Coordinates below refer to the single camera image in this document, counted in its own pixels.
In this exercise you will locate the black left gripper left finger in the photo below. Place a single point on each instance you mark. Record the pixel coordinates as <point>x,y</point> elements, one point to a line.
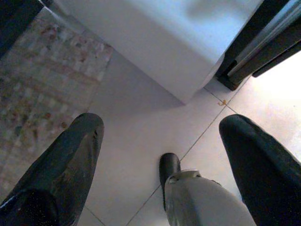
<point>58,176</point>

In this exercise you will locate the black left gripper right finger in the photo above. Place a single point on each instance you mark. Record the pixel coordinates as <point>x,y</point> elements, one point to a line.
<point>263,176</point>

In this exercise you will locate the grey robot left leg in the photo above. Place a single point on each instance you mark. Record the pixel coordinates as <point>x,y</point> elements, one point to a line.
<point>200,202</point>

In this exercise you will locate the small yellow scrap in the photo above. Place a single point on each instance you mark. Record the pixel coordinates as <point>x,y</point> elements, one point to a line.
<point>222,102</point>

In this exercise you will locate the patterned floor mat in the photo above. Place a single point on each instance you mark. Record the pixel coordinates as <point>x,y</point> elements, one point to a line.
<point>47,82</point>

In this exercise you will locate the black cabinet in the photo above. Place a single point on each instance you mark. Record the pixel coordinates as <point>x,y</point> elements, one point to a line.
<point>14,18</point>

